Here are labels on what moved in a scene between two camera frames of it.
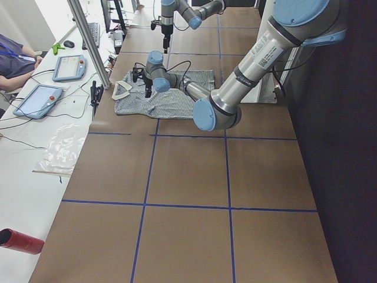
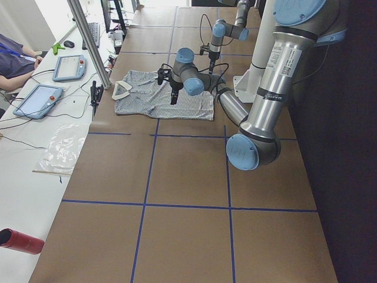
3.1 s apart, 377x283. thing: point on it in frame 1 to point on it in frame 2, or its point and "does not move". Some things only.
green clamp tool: (56, 47) does not move
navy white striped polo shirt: (130, 98) does not move
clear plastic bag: (63, 149) does not move
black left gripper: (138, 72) to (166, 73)
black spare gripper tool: (96, 93) does not move
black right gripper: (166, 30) to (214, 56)
